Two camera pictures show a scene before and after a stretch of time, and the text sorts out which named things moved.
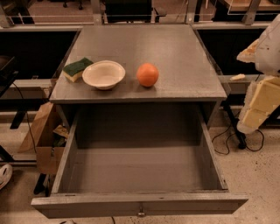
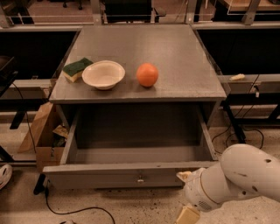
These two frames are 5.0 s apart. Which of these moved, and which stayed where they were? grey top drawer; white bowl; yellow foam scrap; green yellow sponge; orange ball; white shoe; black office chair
Moved: grey top drawer
Stayed: white bowl; yellow foam scrap; black office chair; orange ball; white shoe; green yellow sponge
